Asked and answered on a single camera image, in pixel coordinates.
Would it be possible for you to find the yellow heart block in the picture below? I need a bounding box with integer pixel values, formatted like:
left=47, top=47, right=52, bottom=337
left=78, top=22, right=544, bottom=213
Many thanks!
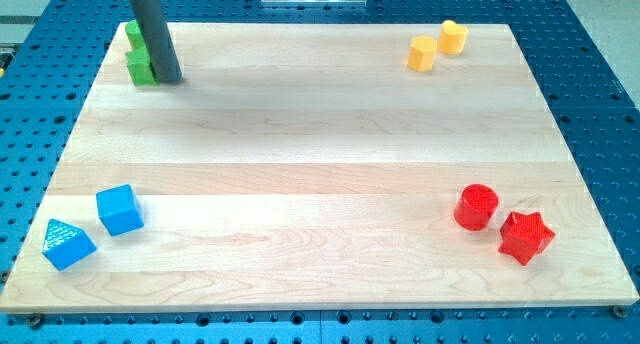
left=438, top=20, right=469, bottom=55

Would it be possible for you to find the red cylinder block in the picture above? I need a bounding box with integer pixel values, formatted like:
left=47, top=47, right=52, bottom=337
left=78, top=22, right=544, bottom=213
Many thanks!
left=454, top=184, right=499, bottom=231

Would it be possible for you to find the wooden board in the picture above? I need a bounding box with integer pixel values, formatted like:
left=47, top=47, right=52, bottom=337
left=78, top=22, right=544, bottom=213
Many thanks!
left=1, top=23, right=638, bottom=313

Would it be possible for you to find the green star block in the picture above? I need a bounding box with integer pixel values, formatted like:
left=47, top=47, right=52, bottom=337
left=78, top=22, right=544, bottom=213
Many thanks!
left=126, top=47, right=158, bottom=86

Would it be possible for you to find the green block upper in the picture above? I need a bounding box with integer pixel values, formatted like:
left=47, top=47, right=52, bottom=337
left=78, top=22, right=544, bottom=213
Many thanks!
left=125, top=20, right=145, bottom=50

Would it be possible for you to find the yellow hexagon block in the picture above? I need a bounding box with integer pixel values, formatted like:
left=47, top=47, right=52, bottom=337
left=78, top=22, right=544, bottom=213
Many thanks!
left=407, top=36, right=437, bottom=72

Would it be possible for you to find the blue triangle block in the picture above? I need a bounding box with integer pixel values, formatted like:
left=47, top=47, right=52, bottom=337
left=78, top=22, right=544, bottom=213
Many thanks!
left=41, top=219, right=97, bottom=271

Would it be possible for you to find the blue cube block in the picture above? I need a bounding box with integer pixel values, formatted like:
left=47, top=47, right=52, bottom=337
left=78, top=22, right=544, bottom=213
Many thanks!
left=96, top=184, right=144, bottom=236

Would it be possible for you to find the red star block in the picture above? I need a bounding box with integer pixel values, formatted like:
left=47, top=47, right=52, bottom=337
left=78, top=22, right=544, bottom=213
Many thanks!
left=498, top=211, right=555, bottom=266

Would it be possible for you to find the blue perforated table plate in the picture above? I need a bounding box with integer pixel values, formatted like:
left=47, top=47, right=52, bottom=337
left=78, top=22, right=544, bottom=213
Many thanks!
left=1, top=0, right=639, bottom=343

